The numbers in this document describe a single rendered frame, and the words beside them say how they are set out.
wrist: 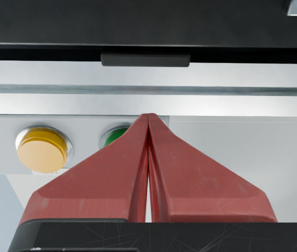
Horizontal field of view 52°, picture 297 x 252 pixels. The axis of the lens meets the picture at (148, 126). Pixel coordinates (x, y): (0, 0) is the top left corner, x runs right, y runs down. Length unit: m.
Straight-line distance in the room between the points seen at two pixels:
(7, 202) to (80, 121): 1.77
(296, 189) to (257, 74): 0.30
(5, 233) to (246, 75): 2.13
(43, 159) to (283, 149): 0.30
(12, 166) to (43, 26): 0.14
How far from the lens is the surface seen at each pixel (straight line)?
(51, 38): 0.21
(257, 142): 0.41
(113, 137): 0.25
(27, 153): 0.27
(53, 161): 0.27
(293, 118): 0.41
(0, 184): 1.90
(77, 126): 0.25
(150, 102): 0.23
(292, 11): 0.20
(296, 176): 0.48
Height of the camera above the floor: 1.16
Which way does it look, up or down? 53 degrees down
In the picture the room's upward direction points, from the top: 179 degrees clockwise
